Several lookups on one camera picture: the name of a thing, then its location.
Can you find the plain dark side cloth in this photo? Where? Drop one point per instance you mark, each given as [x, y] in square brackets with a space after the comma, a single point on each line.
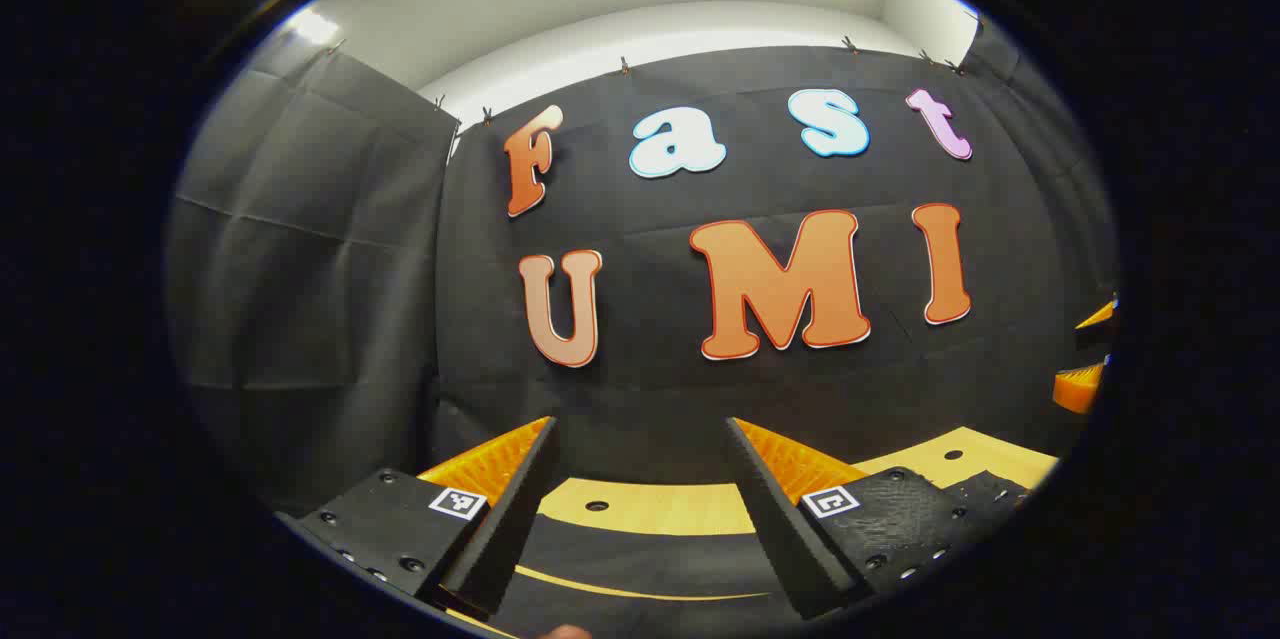
[300, 269]

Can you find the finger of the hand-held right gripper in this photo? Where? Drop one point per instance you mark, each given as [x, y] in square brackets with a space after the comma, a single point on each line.
[1098, 317]
[1080, 389]

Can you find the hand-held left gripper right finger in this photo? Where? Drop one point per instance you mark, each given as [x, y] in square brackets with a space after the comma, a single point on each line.
[775, 519]

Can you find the black backdrop cloth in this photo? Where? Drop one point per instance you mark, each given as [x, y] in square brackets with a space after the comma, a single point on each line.
[640, 209]

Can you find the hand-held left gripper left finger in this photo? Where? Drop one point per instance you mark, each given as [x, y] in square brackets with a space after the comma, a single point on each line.
[515, 519]

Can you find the dark grey denim jeans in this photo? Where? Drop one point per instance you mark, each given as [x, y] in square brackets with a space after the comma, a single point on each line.
[640, 549]

